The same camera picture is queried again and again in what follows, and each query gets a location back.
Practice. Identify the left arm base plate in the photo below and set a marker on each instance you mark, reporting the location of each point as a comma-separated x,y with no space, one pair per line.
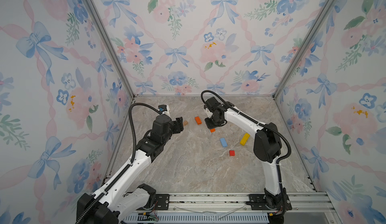
159,202

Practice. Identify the aluminium corner post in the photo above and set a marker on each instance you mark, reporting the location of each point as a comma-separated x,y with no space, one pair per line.
90,6
310,36

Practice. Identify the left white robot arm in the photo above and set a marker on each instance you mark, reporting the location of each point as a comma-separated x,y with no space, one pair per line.
111,203

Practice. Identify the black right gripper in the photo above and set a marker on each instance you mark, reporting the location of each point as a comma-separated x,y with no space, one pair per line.
210,125

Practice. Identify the aluminium corner post right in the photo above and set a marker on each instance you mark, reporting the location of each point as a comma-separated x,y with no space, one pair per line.
310,36

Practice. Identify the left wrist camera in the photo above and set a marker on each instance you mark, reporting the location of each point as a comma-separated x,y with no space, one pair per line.
156,128

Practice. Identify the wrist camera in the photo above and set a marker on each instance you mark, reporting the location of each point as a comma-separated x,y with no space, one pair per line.
212,104
156,128

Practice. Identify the yellow long block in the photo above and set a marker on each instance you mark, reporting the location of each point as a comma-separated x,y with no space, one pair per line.
244,139

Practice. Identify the orange short block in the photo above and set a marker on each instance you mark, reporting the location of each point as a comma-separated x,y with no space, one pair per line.
198,120

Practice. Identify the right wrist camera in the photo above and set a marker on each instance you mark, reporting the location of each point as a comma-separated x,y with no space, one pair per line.
212,104

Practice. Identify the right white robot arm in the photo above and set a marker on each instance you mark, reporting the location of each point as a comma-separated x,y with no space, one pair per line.
267,148

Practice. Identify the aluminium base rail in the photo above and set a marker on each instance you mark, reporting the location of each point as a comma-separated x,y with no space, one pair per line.
230,208

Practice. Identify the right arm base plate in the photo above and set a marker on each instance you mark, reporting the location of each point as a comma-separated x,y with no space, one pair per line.
263,202

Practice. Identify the light blue block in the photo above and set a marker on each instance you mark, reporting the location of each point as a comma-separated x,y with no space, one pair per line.
223,142

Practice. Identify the aluminium corner post left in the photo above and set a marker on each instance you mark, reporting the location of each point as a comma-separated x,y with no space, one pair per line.
90,6

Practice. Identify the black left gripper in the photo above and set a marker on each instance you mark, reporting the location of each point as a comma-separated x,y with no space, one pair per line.
178,125

